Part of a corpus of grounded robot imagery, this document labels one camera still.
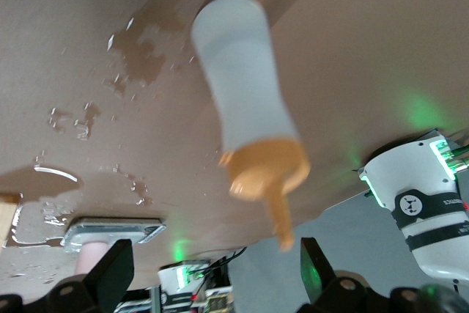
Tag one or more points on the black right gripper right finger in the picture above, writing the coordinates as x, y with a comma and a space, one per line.
329, 291

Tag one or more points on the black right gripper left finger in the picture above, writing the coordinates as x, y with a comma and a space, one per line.
106, 283

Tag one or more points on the pink plastic cup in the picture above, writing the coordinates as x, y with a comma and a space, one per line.
89, 258

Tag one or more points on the translucent sauce bottle orange cap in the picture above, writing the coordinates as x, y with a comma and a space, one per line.
242, 89

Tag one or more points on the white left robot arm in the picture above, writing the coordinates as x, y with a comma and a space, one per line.
170, 280

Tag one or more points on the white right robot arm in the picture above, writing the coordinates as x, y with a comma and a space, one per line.
403, 173

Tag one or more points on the silver digital kitchen scale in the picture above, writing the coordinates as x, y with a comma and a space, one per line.
110, 230

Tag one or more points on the wooden cutting board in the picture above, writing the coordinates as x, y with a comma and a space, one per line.
7, 217

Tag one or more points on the brown table cover mat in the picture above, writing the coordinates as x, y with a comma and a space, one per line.
366, 52

